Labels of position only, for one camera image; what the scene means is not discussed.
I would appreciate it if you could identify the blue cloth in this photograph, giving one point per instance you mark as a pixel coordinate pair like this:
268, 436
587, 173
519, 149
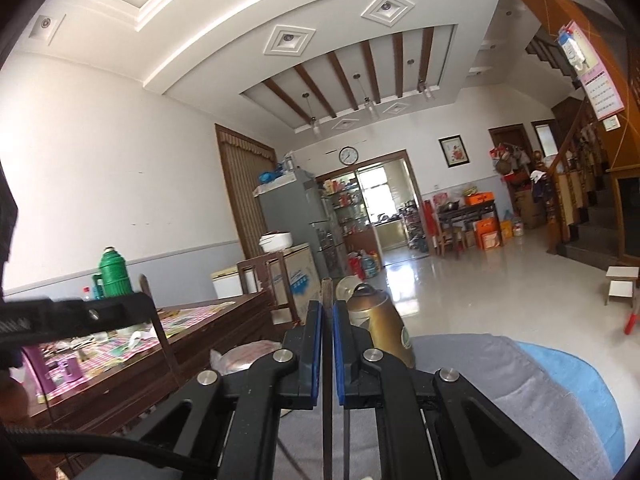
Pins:
580, 385

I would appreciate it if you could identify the green thermos flask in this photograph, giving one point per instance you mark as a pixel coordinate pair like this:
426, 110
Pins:
114, 272

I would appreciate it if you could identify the brown wooden chair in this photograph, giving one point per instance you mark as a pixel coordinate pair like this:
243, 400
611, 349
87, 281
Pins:
262, 280

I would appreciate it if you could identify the grey fleece cloth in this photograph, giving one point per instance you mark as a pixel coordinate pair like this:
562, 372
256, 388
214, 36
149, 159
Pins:
500, 410

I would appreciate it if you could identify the white rice cooker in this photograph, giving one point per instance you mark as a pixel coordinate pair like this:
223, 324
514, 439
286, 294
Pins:
275, 241

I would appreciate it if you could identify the grey refrigerator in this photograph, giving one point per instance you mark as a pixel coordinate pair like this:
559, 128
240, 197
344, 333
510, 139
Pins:
295, 210

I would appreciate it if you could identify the red and white frame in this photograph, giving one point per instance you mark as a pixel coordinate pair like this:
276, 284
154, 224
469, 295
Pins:
632, 321

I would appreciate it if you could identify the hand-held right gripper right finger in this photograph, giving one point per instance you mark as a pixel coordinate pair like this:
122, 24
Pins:
341, 355

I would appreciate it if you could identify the dark carved wooden table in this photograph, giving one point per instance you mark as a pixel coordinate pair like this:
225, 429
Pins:
200, 340

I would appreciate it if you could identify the orange cardboard box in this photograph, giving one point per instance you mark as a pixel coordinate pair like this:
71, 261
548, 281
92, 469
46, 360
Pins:
487, 232

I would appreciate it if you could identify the pink wall calendar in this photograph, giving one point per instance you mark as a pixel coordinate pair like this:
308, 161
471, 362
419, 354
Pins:
600, 80

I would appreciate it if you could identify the framed wall picture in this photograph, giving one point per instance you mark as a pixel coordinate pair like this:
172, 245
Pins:
455, 151

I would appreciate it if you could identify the dark wooden side table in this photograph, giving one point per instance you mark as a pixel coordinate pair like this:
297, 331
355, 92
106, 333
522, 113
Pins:
467, 220

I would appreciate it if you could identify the dark wooden chopstick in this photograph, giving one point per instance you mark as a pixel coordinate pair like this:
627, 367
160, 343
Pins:
347, 450
162, 340
327, 435

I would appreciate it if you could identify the gold electric kettle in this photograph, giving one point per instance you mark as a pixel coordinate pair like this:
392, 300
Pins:
385, 325

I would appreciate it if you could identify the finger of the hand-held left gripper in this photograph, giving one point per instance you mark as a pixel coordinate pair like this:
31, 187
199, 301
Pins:
105, 312

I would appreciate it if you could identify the purple plastic container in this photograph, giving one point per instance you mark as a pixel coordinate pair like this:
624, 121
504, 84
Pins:
55, 367

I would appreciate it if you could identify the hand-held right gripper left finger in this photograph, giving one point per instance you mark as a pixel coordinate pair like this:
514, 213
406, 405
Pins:
315, 355

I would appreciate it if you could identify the clear plastic bag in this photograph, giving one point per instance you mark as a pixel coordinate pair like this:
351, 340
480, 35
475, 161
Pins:
245, 355

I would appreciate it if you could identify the wooden staircase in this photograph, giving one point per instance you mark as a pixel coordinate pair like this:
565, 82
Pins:
590, 200

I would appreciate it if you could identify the round wall clock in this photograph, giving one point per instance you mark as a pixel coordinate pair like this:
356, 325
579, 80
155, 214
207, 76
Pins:
348, 155

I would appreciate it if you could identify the white step stool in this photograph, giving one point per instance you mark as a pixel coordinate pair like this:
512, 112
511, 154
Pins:
621, 282

